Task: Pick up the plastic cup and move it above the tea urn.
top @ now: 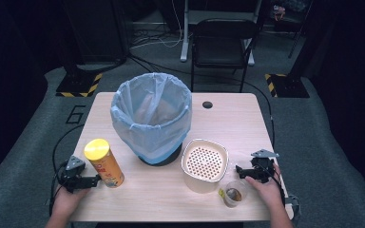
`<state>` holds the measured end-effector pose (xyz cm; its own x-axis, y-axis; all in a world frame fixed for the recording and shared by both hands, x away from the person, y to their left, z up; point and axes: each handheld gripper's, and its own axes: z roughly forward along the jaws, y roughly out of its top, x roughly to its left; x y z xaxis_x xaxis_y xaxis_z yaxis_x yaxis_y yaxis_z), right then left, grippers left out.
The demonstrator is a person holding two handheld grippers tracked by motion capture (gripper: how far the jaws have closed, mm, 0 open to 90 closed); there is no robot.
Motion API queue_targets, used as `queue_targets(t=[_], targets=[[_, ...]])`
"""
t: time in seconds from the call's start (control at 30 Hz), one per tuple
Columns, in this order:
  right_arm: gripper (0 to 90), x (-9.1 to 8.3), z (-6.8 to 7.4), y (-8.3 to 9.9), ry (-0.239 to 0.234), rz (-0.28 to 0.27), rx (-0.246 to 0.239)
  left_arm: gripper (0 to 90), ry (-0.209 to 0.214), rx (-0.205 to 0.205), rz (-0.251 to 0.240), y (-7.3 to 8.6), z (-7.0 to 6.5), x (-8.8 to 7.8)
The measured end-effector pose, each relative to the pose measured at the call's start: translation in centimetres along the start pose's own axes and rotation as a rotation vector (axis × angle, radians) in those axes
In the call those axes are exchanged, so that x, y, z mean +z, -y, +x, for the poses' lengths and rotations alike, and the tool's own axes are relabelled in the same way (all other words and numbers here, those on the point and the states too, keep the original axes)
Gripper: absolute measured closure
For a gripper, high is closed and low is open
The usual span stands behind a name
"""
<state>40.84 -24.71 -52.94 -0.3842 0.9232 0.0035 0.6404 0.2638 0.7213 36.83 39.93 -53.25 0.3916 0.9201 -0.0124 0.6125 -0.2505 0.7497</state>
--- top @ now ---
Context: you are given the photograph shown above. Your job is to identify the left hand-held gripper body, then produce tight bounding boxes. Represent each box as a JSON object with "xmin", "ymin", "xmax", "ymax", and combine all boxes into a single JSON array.
[{"xmin": 56, "ymin": 154, "xmax": 92, "ymax": 194}]

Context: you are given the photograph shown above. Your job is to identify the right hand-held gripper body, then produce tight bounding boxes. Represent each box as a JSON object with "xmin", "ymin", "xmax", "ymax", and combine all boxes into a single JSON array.
[{"xmin": 249, "ymin": 148, "xmax": 280, "ymax": 184}]

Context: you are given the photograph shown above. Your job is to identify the orange chip can yellow lid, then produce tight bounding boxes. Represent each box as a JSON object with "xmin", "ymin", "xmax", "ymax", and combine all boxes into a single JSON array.
[{"xmin": 84, "ymin": 138, "xmax": 125, "ymax": 189}]

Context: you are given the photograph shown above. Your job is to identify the tea bag with yellow tag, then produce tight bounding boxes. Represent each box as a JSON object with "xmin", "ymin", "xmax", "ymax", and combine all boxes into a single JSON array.
[{"xmin": 218, "ymin": 187, "xmax": 243, "ymax": 203}]

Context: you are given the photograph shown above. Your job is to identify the clear plastic cup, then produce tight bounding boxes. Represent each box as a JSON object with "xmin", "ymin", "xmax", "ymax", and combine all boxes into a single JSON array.
[{"xmin": 218, "ymin": 179, "xmax": 249, "ymax": 209}]

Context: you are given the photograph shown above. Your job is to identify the cream strainer container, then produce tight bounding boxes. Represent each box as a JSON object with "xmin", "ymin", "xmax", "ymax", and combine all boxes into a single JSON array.
[{"xmin": 180, "ymin": 138, "xmax": 230, "ymax": 195}]

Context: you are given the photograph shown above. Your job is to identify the black mesh trash bin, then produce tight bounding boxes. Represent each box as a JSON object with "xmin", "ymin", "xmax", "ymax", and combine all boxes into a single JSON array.
[{"xmin": 138, "ymin": 142, "xmax": 183, "ymax": 167}]

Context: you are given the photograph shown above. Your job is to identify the translucent blue trash bag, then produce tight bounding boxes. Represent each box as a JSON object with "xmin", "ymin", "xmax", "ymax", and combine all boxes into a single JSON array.
[{"xmin": 109, "ymin": 71, "xmax": 194, "ymax": 165}]

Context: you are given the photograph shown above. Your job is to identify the person's left hand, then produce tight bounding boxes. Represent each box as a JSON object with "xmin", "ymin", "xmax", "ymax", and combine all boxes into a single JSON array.
[{"xmin": 51, "ymin": 185, "xmax": 90, "ymax": 220}]

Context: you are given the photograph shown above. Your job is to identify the person's right hand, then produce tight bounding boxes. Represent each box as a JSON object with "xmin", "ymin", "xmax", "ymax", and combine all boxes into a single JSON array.
[{"xmin": 244, "ymin": 162, "xmax": 283, "ymax": 211}]

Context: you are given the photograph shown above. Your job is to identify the black folding chair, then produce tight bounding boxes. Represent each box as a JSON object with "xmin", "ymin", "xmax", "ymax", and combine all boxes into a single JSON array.
[{"xmin": 189, "ymin": 17, "xmax": 261, "ymax": 94}]

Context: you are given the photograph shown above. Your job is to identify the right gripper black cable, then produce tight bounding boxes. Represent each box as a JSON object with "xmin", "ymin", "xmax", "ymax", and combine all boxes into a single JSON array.
[{"xmin": 259, "ymin": 162, "xmax": 287, "ymax": 207}]

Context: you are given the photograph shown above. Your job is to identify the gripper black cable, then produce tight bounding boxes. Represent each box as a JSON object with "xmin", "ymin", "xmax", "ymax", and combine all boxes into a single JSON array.
[
  {"xmin": 259, "ymin": 162, "xmax": 287, "ymax": 207},
  {"xmin": 48, "ymin": 123, "xmax": 86, "ymax": 217}
]

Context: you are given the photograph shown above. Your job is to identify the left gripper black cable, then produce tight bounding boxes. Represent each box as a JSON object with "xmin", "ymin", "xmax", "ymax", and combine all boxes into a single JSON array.
[{"xmin": 48, "ymin": 123, "xmax": 86, "ymax": 217}]

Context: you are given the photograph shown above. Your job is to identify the black yellow striped base plate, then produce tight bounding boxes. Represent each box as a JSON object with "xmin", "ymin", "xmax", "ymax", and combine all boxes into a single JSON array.
[
  {"xmin": 263, "ymin": 72, "xmax": 311, "ymax": 99},
  {"xmin": 55, "ymin": 72, "xmax": 104, "ymax": 99}
]

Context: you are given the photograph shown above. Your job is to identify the white floor cable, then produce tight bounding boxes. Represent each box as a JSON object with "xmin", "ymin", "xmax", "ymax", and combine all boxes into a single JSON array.
[{"xmin": 129, "ymin": 0, "xmax": 184, "ymax": 50}]

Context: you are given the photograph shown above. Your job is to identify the bundle of black floor cables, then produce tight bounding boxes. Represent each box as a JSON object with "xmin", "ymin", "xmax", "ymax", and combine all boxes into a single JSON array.
[{"xmin": 130, "ymin": 28, "xmax": 172, "ymax": 46}]

